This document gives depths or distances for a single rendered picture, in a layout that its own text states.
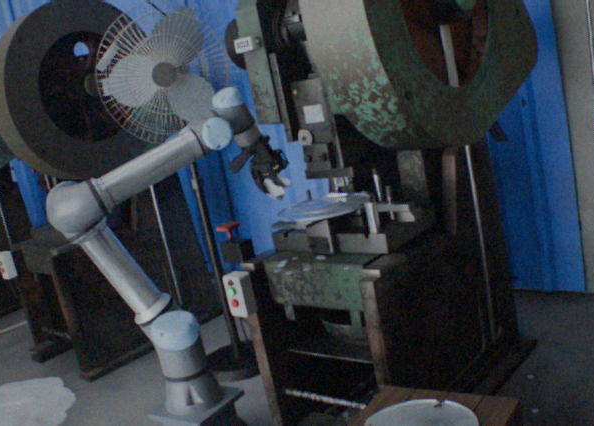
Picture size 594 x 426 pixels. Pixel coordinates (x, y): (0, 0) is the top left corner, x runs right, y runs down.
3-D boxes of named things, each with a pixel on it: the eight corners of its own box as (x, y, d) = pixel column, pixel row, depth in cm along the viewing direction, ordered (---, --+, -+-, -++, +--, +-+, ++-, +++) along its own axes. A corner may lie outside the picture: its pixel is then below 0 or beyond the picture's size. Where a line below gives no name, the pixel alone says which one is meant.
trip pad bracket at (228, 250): (251, 297, 224) (238, 240, 220) (231, 295, 230) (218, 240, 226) (263, 290, 228) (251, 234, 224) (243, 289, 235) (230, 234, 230)
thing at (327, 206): (257, 222, 210) (257, 219, 210) (315, 196, 230) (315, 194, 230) (332, 222, 191) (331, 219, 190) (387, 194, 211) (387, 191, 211)
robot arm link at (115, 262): (171, 368, 175) (35, 205, 158) (161, 350, 189) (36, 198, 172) (206, 339, 178) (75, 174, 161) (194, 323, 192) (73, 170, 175)
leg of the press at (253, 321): (284, 445, 227) (223, 189, 208) (260, 438, 235) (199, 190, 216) (421, 334, 293) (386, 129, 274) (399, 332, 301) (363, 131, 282)
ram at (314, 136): (336, 171, 203) (316, 73, 197) (297, 174, 213) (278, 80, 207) (368, 158, 216) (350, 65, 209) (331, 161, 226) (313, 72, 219)
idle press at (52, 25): (94, 402, 290) (-18, 2, 253) (4, 365, 358) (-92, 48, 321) (316, 281, 396) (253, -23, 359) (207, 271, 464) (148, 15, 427)
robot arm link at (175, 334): (167, 382, 163) (152, 332, 160) (158, 364, 175) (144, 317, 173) (213, 368, 167) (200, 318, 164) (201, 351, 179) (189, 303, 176)
